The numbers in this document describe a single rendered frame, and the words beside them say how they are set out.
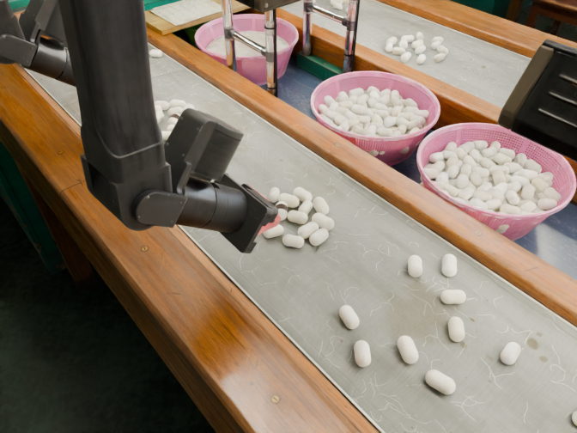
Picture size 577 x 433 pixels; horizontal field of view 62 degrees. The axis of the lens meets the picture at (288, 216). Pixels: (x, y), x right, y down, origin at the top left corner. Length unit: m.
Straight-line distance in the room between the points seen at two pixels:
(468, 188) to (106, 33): 0.66
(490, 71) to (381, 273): 0.71
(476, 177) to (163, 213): 0.60
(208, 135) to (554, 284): 0.51
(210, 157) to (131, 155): 0.10
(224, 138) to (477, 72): 0.87
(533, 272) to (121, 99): 0.58
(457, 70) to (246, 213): 0.81
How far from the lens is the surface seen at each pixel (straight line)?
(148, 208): 0.48
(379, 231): 0.78
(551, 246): 0.95
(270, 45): 1.03
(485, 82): 1.24
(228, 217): 0.57
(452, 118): 1.11
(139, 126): 0.44
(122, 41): 0.41
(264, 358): 0.60
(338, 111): 1.06
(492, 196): 0.90
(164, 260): 0.72
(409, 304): 0.70
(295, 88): 1.27
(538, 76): 0.48
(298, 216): 0.77
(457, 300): 0.70
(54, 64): 0.91
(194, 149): 0.51
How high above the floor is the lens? 1.29
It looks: 44 degrees down
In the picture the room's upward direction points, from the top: straight up
